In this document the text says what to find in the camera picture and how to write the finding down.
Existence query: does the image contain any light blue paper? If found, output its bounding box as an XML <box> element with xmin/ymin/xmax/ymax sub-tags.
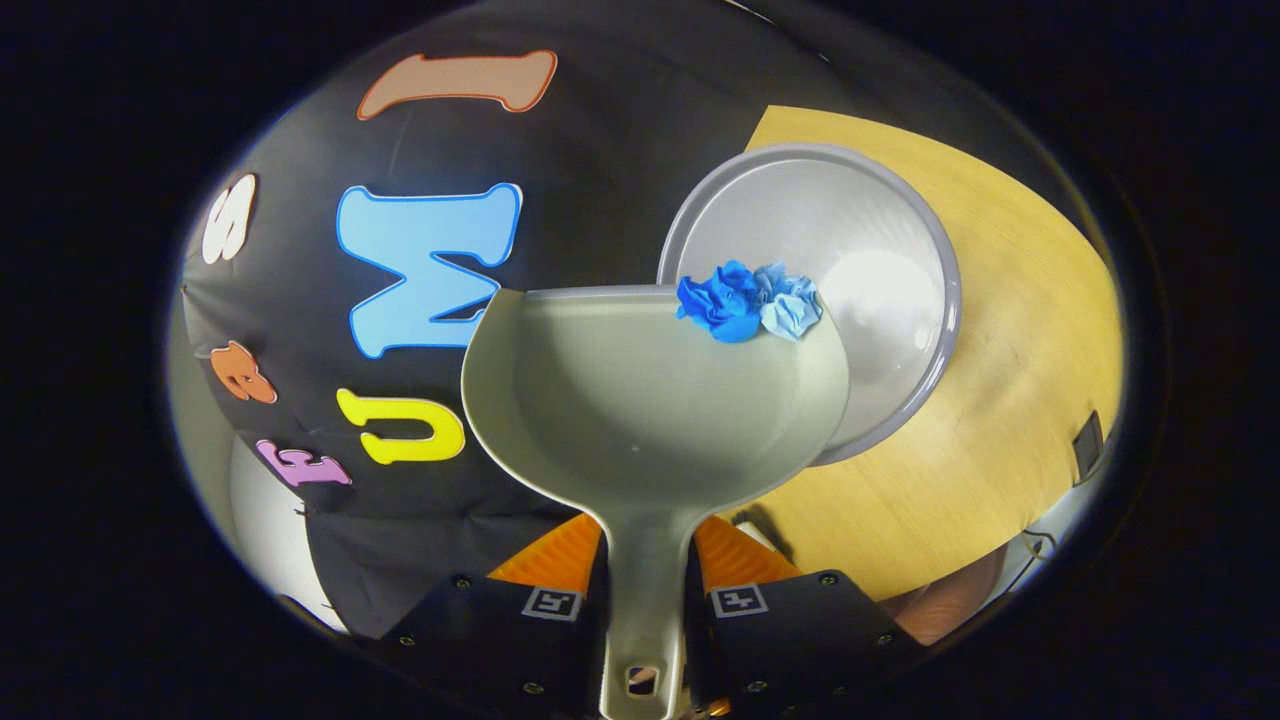
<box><xmin>752</xmin><ymin>262</ymin><xmax>824</xmax><ymax>341</ymax></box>

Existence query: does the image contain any white ribbed garbage bin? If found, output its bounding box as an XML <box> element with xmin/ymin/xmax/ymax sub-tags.
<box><xmin>657</xmin><ymin>143</ymin><xmax>963</xmax><ymax>468</ymax></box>

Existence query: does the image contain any white plastic dustpan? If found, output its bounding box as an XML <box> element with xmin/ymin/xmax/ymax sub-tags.
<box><xmin>460</xmin><ymin>285</ymin><xmax>851</xmax><ymax>720</ymax></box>

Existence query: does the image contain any small black box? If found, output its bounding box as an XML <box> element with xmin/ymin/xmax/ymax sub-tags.
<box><xmin>1073</xmin><ymin>411</ymin><xmax>1106</xmax><ymax>487</ymax></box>

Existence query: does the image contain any dark blue paper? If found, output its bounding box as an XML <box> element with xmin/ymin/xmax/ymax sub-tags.
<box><xmin>676</xmin><ymin>261</ymin><xmax>766</xmax><ymax>344</ymax></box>

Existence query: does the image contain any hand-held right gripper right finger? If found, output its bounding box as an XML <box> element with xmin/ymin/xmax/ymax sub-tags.
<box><xmin>685</xmin><ymin>515</ymin><xmax>926</xmax><ymax>716</ymax></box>

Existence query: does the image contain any person's leg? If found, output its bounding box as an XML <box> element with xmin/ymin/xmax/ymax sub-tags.
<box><xmin>880</xmin><ymin>545</ymin><xmax>1011</xmax><ymax>647</ymax></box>

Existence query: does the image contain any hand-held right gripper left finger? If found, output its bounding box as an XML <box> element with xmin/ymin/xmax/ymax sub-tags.
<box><xmin>375</xmin><ymin>512</ymin><xmax>611</xmax><ymax>720</ymax></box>

